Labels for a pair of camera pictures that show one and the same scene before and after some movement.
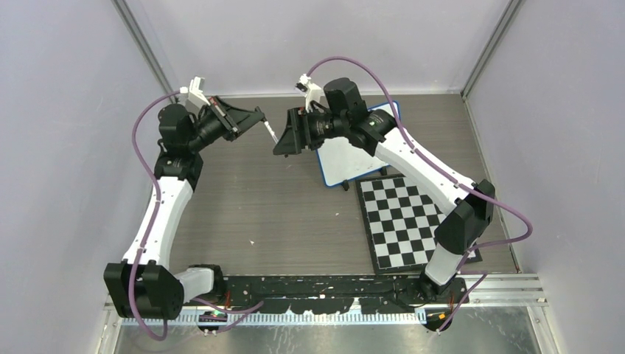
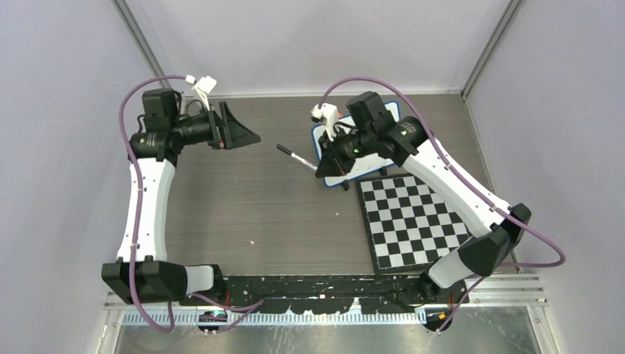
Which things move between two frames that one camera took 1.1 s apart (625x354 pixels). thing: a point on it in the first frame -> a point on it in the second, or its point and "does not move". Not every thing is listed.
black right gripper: (293, 138) -> (332, 163)
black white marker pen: (271, 132) -> (296, 156)
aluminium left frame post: (144, 43) does not move
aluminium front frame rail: (479, 291) does not move
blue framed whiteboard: (341, 161) does not move
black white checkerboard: (400, 221) does not move
